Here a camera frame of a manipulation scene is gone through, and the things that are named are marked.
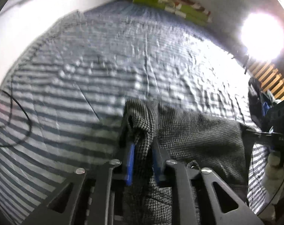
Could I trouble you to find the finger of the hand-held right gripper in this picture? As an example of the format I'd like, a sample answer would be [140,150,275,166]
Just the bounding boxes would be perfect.
[240,124,278,146]

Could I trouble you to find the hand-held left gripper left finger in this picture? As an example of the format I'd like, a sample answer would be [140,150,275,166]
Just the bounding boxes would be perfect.
[22,143,136,225]

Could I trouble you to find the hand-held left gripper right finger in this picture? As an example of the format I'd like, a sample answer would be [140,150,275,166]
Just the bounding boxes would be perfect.
[151,139,264,225]

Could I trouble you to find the grey houndstooth pants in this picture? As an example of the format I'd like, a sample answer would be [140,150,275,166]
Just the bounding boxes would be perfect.
[118,98,255,225]

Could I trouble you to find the person's right hand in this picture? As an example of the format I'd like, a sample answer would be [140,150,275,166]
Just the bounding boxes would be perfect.
[263,152,284,193]

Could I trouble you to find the black garment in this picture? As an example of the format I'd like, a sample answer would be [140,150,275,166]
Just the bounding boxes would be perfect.
[247,76,268,129]

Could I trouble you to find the wooden slatted headboard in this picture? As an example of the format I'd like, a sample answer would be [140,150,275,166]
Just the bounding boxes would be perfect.
[249,62,284,101]

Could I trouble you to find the black lamp stand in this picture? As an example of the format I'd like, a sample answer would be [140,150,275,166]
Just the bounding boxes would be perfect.
[231,50,252,75]

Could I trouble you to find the bright lamp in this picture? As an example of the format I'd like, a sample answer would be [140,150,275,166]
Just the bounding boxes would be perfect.
[240,12,284,62]

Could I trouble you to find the striped bedsheet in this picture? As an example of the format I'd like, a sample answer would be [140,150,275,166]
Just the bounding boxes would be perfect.
[0,0,274,225]

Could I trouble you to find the black cable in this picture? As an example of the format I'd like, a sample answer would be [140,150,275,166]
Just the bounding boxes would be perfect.
[0,90,32,149]

